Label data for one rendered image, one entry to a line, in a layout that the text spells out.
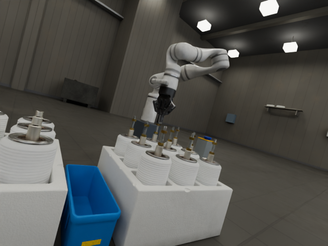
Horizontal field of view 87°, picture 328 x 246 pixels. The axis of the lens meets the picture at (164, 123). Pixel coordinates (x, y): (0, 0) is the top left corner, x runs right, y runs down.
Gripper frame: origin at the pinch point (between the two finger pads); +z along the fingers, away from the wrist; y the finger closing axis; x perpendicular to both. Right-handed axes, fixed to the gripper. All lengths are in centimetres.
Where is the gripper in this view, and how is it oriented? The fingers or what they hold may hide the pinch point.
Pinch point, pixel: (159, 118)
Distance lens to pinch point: 78.4
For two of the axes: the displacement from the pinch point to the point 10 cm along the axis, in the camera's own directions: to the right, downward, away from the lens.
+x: -6.4, -1.5, -7.5
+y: -7.2, -2.2, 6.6
